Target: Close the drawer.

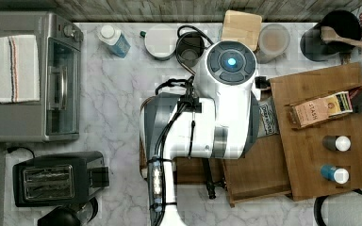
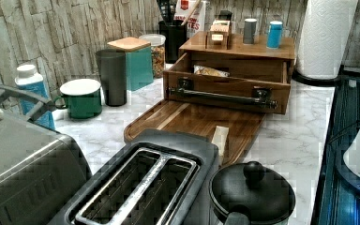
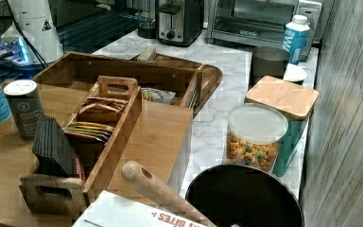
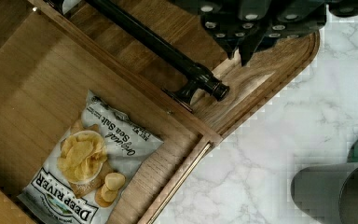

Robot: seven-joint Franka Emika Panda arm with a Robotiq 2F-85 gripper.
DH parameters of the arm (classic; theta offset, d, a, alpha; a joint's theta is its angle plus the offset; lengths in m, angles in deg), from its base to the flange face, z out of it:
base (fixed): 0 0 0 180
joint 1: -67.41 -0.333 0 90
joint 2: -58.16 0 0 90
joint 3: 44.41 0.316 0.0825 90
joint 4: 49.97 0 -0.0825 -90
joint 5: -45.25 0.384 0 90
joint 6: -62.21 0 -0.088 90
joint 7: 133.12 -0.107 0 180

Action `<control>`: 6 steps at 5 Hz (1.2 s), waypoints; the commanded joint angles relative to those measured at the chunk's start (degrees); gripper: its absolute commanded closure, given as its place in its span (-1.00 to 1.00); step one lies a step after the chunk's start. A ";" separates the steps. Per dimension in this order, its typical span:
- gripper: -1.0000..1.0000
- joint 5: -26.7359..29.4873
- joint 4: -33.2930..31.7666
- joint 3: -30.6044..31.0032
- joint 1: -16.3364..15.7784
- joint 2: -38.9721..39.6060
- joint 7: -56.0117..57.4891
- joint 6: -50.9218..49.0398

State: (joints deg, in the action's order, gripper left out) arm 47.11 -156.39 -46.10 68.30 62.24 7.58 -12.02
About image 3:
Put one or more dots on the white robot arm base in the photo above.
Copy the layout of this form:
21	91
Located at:
32	29

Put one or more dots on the large wooden tray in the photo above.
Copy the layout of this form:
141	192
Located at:
192	82

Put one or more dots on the white snack packet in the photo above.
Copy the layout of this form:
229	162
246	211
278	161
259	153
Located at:
156	95

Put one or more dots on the brown tea bag packets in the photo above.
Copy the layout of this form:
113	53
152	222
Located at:
103	105

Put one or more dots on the clear cereal jar white lid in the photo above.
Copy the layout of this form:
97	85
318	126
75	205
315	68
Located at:
253	136

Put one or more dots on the green yellow tea bag packets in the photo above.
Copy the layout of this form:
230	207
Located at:
90	130

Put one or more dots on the wooden tea bag caddy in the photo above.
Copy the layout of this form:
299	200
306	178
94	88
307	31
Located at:
76	160

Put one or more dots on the black silver toaster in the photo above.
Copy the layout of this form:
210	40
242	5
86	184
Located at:
179	22

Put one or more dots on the dark grey metal cup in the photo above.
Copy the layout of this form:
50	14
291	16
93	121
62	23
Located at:
268	61

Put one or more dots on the silver toaster oven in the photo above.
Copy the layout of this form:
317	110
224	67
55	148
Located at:
261	22

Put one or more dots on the teal canister with wooden lid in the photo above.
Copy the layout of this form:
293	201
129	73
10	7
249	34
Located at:
295	102

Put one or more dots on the small white lidded container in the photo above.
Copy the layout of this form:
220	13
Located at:
295	74

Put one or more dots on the white snack box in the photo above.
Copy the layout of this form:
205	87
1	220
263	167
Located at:
111	210

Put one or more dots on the black coaster stack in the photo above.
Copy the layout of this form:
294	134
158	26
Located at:
53	149

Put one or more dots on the blue white drink carton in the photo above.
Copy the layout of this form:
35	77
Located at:
295	37

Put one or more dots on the dark grey cylindrical canister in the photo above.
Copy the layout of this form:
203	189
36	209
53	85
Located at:
25	105

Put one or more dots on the black pan with wooden handle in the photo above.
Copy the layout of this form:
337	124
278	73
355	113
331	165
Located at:
223	196

